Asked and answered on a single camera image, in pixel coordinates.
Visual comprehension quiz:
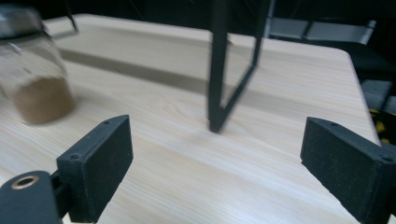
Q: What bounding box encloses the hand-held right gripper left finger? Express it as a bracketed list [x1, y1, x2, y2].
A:
[56, 114, 134, 224]

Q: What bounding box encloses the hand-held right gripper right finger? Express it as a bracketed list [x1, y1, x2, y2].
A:
[300, 117, 396, 224]

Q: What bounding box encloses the yellow and black object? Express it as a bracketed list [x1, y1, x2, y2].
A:
[369, 107, 396, 145]

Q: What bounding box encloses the glass jar with brown powder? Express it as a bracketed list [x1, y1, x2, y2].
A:
[0, 4, 78, 126]

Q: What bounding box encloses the grey metal folding chair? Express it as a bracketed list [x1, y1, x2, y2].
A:
[266, 17, 396, 115]

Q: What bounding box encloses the black metal rack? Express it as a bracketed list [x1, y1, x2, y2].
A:
[49, 0, 276, 134]

